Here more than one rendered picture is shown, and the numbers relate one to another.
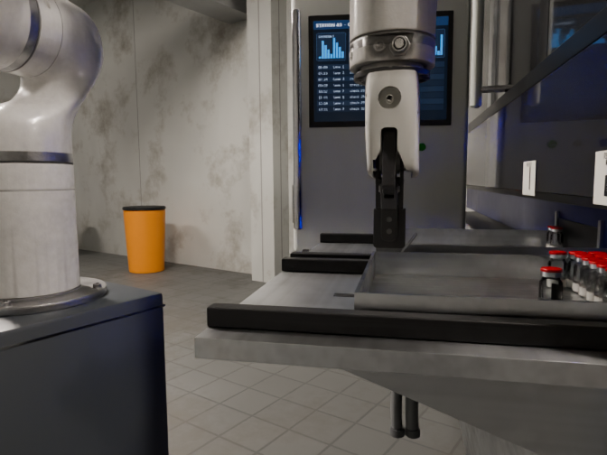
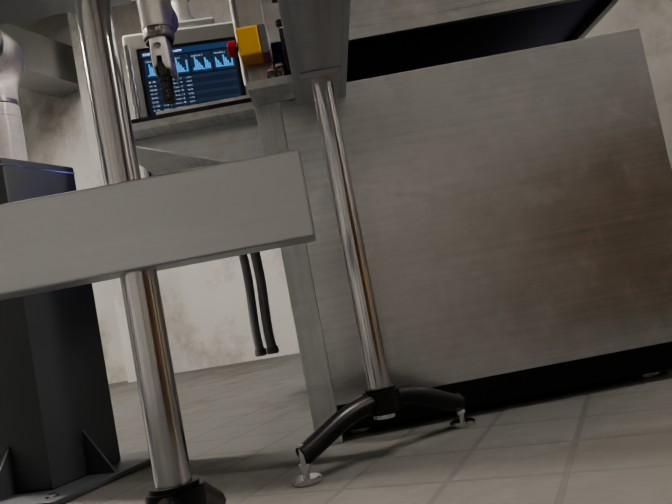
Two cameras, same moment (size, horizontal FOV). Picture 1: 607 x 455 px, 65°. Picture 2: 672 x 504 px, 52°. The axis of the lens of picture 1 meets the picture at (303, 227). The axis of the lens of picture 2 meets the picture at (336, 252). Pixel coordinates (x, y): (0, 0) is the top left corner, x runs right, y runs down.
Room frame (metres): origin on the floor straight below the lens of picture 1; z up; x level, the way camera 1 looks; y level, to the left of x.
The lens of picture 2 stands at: (-1.38, -0.04, 0.34)
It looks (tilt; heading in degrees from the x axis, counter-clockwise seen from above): 4 degrees up; 347
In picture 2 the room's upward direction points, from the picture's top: 11 degrees counter-clockwise
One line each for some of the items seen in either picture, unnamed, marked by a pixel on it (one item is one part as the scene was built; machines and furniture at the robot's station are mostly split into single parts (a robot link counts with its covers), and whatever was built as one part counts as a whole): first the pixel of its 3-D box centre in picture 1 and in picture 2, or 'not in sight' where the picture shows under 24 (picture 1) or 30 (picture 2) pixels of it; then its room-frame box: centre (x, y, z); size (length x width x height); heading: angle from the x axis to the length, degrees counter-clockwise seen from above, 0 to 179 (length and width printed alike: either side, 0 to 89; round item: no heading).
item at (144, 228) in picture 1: (145, 238); not in sight; (5.35, 1.80, 0.37); 0.48 x 0.46 x 0.73; 54
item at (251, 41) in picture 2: not in sight; (253, 45); (0.26, -0.30, 0.99); 0.08 x 0.07 x 0.07; 78
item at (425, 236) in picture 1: (473, 246); not in sight; (0.86, -0.31, 0.90); 0.34 x 0.26 x 0.04; 78
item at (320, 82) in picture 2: not in sight; (352, 243); (0.09, -0.41, 0.46); 0.09 x 0.09 x 0.77; 78
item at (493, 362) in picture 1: (440, 278); (216, 147); (0.71, -0.21, 0.87); 0.70 x 0.48 x 0.02; 168
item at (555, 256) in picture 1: (556, 269); not in sight; (0.59, -0.32, 0.90); 0.02 x 0.02 x 0.05
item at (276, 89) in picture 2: not in sight; (278, 89); (0.23, -0.34, 0.87); 0.14 x 0.13 x 0.02; 78
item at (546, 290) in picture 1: (550, 291); not in sight; (0.48, -0.25, 0.90); 0.02 x 0.02 x 0.04
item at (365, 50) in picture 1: (391, 59); (158, 36); (0.49, -0.09, 1.14); 0.09 x 0.08 x 0.03; 168
